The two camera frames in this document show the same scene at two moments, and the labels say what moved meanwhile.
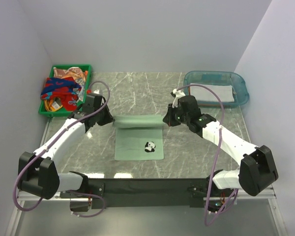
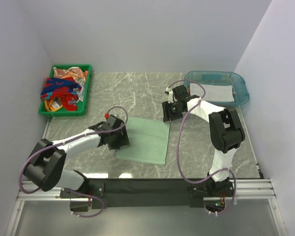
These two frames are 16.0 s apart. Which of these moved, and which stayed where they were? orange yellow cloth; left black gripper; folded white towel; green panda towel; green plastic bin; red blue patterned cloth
Moved: left black gripper; green panda towel
Stayed: orange yellow cloth; folded white towel; green plastic bin; red blue patterned cloth
